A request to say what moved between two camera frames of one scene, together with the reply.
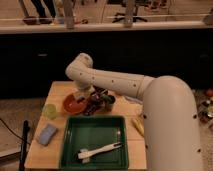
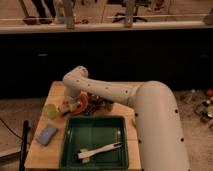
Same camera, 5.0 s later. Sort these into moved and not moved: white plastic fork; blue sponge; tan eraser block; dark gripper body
Moved: tan eraser block
Not moved: dark gripper body; blue sponge; white plastic fork
